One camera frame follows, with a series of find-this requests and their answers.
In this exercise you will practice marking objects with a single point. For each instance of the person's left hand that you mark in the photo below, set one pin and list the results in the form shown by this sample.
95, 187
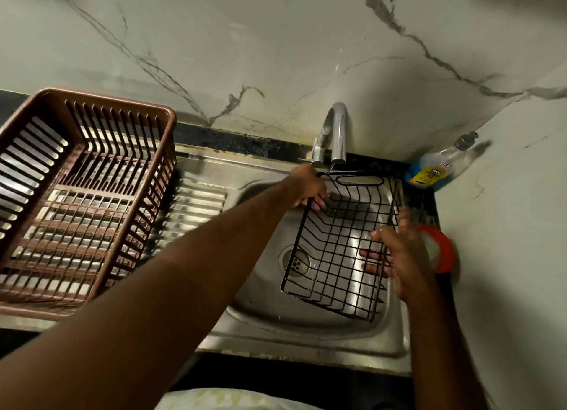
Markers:
305, 184

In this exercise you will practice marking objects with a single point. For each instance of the person's right hand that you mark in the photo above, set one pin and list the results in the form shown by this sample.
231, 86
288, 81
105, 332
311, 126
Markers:
409, 259

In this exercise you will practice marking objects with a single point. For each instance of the person's right thumb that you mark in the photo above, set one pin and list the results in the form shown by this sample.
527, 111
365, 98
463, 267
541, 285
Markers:
404, 221

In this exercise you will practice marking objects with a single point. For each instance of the person's left fingers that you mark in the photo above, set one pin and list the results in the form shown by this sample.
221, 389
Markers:
320, 201

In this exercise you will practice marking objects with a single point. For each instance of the person's right middle finger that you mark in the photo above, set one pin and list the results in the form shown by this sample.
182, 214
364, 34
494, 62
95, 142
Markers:
374, 255

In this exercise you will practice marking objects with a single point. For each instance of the person's right forearm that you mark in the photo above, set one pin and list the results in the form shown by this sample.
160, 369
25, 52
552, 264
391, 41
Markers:
438, 352

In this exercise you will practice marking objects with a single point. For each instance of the person's left forearm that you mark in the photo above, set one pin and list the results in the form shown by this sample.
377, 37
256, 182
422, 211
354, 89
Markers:
168, 290

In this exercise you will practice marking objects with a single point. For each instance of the red round scrub tub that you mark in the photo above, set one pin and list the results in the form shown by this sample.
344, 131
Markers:
440, 250

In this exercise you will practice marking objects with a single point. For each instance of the clear dish soap bottle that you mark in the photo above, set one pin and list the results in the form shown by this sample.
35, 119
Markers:
436, 168

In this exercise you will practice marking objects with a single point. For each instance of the round sink drain strainer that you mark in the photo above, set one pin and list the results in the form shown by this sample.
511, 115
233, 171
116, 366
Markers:
297, 260

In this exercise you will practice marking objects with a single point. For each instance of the chrome faucet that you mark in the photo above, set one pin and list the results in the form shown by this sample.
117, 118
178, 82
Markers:
337, 130

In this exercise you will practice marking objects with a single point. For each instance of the stainless steel sink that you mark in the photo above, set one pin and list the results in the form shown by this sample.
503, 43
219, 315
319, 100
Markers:
265, 308

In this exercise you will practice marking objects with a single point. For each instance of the person's cream shirt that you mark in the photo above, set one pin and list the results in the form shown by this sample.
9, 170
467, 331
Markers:
239, 401

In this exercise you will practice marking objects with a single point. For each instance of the brown plastic dish basket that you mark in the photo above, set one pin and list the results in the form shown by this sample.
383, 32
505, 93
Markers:
75, 201

